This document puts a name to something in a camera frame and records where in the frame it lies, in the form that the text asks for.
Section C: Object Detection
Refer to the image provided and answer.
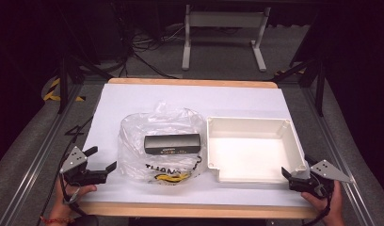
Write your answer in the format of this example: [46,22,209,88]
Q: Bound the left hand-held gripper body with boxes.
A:
[59,145,108,187]

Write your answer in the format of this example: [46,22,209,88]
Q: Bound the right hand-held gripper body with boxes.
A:
[288,159,355,200]

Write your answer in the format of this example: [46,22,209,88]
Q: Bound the white plastic tray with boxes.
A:
[206,116,308,184]

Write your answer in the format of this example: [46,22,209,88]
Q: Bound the clear plastic bag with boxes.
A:
[117,100,209,186]

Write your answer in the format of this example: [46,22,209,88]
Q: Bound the yellow item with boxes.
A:
[154,172,192,185]

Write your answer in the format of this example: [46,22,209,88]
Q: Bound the black rectangular box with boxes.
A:
[143,133,202,155]

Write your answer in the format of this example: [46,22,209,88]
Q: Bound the person's left hand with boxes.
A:
[53,177,98,221]

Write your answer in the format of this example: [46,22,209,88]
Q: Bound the person's right hand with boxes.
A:
[300,181,345,226]

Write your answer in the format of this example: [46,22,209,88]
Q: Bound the yellow black floor tape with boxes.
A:
[43,77,87,103]

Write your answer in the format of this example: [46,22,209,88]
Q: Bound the black tripod stand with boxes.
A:
[56,52,115,115]
[274,56,327,118]

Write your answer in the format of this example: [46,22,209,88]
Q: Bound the white table mat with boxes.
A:
[81,82,311,208]

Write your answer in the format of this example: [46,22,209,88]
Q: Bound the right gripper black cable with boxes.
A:
[306,185,335,226]

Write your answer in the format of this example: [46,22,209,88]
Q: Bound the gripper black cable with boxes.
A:
[306,185,335,226]
[58,174,88,218]

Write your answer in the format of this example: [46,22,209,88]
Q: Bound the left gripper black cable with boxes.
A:
[58,174,88,218]

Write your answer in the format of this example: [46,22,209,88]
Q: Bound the aluminium rail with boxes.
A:
[301,84,376,226]
[0,84,85,226]

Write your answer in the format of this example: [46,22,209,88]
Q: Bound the red wrist bracelet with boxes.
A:
[40,215,68,225]

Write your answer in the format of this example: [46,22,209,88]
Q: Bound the bundle of floor cables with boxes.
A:
[117,22,188,79]

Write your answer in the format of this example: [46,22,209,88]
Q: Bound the white metal stand frame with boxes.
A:
[181,4,272,73]

